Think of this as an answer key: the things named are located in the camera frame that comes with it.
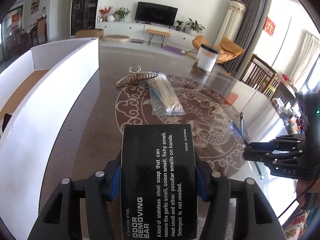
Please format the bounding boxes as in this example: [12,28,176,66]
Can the dark wooden chair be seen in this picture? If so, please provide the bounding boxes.
[240,54,298,100]

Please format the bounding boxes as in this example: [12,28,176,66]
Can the dark glass display cabinet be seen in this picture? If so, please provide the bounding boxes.
[71,0,102,37]

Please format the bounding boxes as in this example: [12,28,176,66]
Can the beige cat scratcher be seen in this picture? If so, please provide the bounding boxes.
[103,34,131,43]

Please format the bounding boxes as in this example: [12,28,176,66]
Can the floral printed cloth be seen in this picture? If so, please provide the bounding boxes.
[285,205,320,240]

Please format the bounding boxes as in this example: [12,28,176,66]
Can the white television cabinet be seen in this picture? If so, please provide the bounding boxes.
[95,21,198,45]

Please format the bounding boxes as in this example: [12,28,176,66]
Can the framed wall painting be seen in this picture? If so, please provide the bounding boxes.
[30,0,41,15]

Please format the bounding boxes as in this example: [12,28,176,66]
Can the purple floor mat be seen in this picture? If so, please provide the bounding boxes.
[162,45,187,55]

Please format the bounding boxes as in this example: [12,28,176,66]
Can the orange lounge chair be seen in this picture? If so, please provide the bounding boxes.
[186,35,245,64]

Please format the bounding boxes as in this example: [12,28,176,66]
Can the grey curtain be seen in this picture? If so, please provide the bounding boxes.
[222,0,267,77]

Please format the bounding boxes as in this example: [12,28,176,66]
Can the wooden bench with metal legs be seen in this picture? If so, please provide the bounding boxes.
[146,29,172,46]

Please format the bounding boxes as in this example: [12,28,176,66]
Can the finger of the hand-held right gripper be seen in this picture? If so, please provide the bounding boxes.
[243,151,301,167]
[249,134,307,152]

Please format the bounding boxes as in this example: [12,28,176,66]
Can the brown patterned desktop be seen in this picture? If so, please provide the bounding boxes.
[25,42,313,240]

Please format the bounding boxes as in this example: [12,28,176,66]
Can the green potted plant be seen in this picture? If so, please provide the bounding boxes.
[112,7,131,22]

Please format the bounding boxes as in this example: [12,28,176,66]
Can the person's right hand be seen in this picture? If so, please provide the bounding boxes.
[296,179,320,210]

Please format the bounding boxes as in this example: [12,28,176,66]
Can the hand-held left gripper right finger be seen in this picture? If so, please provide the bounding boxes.
[194,160,285,240]

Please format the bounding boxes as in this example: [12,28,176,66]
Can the clear jar with black lid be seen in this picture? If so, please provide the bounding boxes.
[194,44,220,74]

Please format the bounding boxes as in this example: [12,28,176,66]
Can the cream covered air conditioner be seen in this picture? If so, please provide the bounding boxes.
[214,0,247,48]

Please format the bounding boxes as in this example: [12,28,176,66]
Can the bag of cotton swabs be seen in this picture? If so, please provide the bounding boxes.
[147,74,185,117]

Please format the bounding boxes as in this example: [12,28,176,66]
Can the brown cardboard box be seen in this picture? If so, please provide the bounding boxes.
[75,29,104,40]

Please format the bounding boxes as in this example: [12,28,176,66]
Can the black printed box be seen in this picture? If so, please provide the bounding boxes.
[121,124,199,240]

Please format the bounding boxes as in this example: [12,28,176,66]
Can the large leafy potted plant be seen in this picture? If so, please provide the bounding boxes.
[185,18,205,34]

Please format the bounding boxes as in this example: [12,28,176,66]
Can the black television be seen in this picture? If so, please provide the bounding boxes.
[135,2,179,28]

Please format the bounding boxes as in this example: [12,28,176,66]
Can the black cable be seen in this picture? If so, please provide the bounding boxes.
[277,180,313,218]

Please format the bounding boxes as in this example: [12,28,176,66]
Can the red window decoration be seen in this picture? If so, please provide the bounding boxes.
[265,17,276,37]

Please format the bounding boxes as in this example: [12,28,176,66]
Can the red flowers in vase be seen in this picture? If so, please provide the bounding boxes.
[99,6,113,22]

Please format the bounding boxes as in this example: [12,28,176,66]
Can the pile of packaged goods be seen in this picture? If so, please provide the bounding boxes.
[272,95,304,135]

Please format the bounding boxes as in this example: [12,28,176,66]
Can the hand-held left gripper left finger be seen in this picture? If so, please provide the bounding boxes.
[27,159,123,240]

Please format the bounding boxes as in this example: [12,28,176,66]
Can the eyeglasses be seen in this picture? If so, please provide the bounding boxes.
[229,112,252,153]

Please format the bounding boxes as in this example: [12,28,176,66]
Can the gold hair claw clip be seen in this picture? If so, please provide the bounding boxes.
[115,65,159,88]

